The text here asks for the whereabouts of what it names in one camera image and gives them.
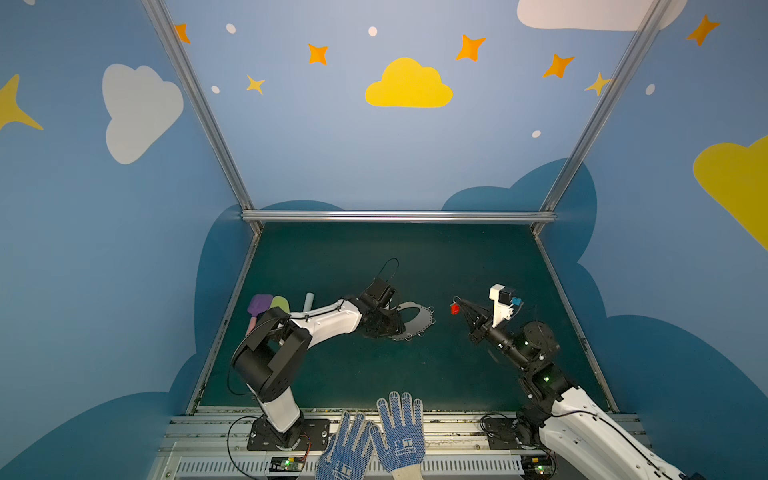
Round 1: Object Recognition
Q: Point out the grey metal keyring plate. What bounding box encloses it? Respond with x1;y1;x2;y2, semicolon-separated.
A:
390;301;435;341

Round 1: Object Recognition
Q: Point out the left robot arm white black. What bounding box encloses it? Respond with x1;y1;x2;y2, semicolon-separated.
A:
231;277;405;436

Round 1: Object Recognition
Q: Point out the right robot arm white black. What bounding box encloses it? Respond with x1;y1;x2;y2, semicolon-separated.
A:
451;285;703;479

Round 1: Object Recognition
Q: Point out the green spatula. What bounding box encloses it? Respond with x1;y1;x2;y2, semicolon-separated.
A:
270;296;291;313

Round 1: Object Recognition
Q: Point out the purple spatula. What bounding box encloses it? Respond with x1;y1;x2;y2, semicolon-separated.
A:
246;294;274;335

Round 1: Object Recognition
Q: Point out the right blue dotted work glove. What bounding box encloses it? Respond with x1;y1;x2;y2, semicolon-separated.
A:
369;391;426;480

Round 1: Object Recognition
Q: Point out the blue dotted work glove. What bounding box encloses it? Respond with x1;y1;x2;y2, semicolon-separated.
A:
315;412;373;480
369;391;426;480

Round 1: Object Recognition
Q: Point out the left blue dotted work glove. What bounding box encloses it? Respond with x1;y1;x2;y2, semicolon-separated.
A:
315;412;373;480

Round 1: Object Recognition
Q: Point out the right green circuit board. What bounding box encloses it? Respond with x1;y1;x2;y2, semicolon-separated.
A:
521;456;557;480

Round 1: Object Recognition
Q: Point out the green circuit board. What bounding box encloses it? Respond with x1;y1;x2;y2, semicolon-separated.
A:
521;456;557;480
268;457;305;474

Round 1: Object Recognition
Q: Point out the left green circuit board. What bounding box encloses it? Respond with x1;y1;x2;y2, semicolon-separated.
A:
268;457;305;474

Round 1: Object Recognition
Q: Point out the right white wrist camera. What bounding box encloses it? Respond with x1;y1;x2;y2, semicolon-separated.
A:
489;284;523;328

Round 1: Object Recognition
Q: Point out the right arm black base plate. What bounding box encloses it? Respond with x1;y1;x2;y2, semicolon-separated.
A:
479;412;548;450

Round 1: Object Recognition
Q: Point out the aluminium rear frame bar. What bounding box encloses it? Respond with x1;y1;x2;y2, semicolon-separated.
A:
241;210;556;224

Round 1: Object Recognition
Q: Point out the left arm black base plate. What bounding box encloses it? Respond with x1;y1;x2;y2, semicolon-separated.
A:
247;417;330;451

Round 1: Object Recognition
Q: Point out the aluminium right frame post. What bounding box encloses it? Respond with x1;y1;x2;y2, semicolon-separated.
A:
531;0;672;237

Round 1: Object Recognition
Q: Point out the aluminium frame post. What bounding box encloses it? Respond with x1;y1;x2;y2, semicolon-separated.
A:
141;0;254;213
531;0;672;237

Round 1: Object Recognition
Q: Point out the aluminium left frame post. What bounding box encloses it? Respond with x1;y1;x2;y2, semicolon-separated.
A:
141;0;254;213

